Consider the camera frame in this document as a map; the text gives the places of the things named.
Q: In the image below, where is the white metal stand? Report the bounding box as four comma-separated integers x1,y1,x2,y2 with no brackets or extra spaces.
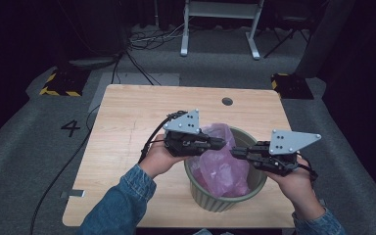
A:
179,0,265,61

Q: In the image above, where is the black floor cable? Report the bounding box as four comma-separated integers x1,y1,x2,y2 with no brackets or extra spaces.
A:
28,103,102,235

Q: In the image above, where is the grey curtain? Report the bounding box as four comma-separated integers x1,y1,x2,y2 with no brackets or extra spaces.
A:
294,0,356,79

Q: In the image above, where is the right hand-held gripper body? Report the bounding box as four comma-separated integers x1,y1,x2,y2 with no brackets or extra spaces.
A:
255,129,322,177

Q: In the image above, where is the person's right hand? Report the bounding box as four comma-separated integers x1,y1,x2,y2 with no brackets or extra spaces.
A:
266,156,318,206

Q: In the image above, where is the black tripod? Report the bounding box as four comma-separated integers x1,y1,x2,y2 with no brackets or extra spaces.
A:
262,23,311,60

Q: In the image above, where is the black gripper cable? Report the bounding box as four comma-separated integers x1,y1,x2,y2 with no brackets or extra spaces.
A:
137,111,189,165
296,162,319,183

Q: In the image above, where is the green ribbed trash bin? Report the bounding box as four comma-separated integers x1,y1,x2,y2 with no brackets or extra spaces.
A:
183,125,269,213

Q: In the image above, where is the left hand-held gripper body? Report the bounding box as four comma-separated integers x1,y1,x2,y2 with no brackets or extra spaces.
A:
162,109,212,158

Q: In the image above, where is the bundle of floor cables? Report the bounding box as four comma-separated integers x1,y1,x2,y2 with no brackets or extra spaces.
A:
128,21,185,51

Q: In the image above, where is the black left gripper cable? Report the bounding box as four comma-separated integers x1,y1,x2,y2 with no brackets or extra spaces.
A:
137,111,189,165

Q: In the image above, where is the yellow black striped base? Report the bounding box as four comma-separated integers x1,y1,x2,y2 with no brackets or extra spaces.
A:
270,72,315,100
39,68,91,98

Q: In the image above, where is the grey tape strip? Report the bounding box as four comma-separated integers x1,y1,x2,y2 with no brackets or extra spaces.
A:
60,188,86,200

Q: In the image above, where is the person's left hand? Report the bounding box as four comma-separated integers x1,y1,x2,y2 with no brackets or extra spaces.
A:
139,133,190,179

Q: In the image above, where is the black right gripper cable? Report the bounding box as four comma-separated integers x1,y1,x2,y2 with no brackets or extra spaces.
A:
296,162,319,183

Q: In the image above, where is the pink plastic bag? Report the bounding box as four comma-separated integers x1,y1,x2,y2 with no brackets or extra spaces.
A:
189,122,251,199

